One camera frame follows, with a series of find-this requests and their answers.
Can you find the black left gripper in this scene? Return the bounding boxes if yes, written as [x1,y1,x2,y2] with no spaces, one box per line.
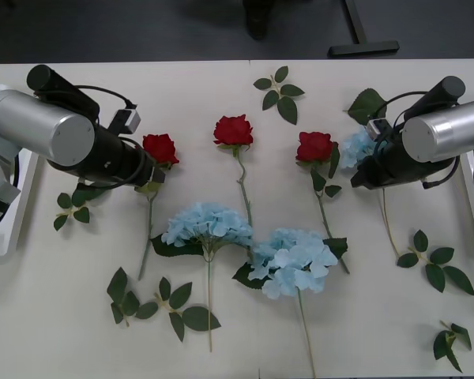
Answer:
[132,148,167,194]

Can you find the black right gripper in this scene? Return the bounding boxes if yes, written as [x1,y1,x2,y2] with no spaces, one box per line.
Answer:
[350,152,404,192]

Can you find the red rose with bare stem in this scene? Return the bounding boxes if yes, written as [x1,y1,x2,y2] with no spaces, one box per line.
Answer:
[136,133,181,281]

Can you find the pale blue flower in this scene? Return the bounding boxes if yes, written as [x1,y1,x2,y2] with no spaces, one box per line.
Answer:
[231,227,349,379]
[149,201,254,353]
[339,126,401,258]

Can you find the red rose with leafy stem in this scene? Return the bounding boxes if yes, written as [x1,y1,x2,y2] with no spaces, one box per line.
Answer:
[295,131,352,276]

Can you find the red rose with thorny stem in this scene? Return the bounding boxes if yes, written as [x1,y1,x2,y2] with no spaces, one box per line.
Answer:
[213,114,255,261]

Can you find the single large green leaf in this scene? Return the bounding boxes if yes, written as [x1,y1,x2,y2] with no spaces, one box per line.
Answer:
[342,88,388,127]

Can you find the green five-leaf twig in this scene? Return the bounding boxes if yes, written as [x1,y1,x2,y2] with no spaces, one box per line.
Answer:
[397,229,474,297]
[253,66,306,126]

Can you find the black stand foot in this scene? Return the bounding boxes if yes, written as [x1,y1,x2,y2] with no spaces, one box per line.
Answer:
[327,0,401,57]

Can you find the small green leaf twig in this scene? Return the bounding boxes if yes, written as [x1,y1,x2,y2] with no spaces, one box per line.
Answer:
[433,320,473,373]

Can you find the person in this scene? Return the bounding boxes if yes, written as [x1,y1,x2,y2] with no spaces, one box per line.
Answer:
[242,0,280,41]

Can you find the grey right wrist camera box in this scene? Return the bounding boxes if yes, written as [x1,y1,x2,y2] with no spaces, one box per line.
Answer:
[366,117,392,140]

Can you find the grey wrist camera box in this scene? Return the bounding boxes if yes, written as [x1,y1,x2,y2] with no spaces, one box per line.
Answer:
[366,117,392,140]
[108,108,141,136]

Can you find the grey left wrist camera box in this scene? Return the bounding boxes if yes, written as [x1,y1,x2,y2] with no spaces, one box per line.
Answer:
[108,108,141,136]

